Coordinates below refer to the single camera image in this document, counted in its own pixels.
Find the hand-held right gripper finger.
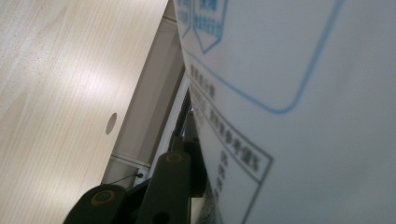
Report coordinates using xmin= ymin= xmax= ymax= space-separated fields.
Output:
xmin=169 ymin=136 xmax=208 ymax=199

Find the white and blue bag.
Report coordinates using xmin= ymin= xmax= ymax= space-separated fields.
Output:
xmin=172 ymin=0 xmax=396 ymax=224

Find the thin black cable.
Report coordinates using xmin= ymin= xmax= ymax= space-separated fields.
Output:
xmin=110 ymin=172 xmax=145 ymax=187

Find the round table cable hole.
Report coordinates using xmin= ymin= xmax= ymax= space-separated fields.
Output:
xmin=105 ymin=112 xmax=119 ymax=135

